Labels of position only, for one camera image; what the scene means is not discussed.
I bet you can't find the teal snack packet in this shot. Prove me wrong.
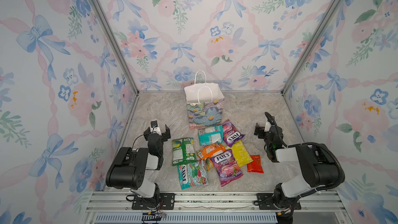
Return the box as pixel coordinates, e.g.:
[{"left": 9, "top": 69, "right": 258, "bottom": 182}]
[{"left": 198, "top": 125, "right": 223, "bottom": 146}]

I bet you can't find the red snack packet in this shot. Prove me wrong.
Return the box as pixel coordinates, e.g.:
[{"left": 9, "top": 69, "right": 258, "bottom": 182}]
[{"left": 247, "top": 155, "right": 264, "bottom": 174}]

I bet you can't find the yellow snack packet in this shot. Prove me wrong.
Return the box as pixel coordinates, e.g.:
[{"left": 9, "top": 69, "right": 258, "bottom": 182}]
[{"left": 231, "top": 141, "right": 253, "bottom": 167}]

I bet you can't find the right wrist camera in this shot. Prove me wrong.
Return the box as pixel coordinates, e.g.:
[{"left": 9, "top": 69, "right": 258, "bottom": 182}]
[{"left": 264, "top": 112, "right": 275, "bottom": 132}]

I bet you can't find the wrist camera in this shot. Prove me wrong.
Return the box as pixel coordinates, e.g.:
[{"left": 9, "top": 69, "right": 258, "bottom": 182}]
[
  {"left": 150, "top": 120, "right": 161, "bottom": 134},
  {"left": 264, "top": 112, "right": 275, "bottom": 132}
]

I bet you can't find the green Fox's candy bag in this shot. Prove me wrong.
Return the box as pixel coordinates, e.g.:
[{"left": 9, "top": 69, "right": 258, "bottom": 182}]
[{"left": 178, "top": 162, "right": 209, "bottom": 190}]

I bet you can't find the left corner aluminium post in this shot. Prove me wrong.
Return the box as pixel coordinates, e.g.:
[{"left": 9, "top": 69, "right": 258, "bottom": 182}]
[{"left": 89, "top": 0, "right": 139, "bottom": 96}]

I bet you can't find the orange snack packet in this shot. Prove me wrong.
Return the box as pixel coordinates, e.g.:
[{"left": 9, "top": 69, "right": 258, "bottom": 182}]
[{"left": 197, "top": 143, "right": 227, "bottom": 160}]

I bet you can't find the purple Fox's berries bag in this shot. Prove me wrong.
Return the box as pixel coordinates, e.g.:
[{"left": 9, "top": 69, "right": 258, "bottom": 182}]
[{"left": 210, "top": 149, "right": 243, "bottom": 187}]

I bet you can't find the right corner aluminium post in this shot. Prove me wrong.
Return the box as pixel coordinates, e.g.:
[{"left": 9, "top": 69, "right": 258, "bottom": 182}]
[{"left": 281, "top": 0, "right": 343, "bottom": 96}]

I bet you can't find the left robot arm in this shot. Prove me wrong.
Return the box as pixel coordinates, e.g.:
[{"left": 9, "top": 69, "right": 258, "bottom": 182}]
[{"left": 106, "top": 120, "right": 171, "bottom": 204}]

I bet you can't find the floral paper gift bag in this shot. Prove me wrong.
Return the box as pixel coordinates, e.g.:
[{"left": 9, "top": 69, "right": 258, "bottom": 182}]
[{"left": 184, "top": 69, "right": 225, "bottom": 129}]

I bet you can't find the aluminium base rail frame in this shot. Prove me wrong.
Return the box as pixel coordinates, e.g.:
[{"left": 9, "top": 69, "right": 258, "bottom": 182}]
[{"left": 81, "top": 190, "right": 353, "bottom": 224}]

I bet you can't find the corner aluminium post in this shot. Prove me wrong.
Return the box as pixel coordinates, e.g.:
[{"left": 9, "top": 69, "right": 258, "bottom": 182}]
[
  {"left": 89, "top": 0, "right": 139, "bottom": 96},
  {"left": 281, "top": 0, "right": 343, "bottom": 96}
]

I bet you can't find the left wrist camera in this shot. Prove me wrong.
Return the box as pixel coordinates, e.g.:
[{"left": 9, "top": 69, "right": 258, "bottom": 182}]
[{"left": 150, "top": 120, "right": 161, "bottom": 134}]

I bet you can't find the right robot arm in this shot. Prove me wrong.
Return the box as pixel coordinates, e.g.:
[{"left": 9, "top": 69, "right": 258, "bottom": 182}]
[{"left": 254, "top": 123, "right": 345, "bottom": 212}]

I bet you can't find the purple Fox's candy bag upper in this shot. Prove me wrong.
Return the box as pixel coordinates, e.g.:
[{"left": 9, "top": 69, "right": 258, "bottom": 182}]
[{"left": 222, "top": 120, "right": 245, "bottom": 147}]

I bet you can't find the green snack packet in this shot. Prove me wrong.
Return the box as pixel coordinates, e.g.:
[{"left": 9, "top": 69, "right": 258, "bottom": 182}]
[{"left": 172, "top": 138, "right": 197, "bottom": 166}]

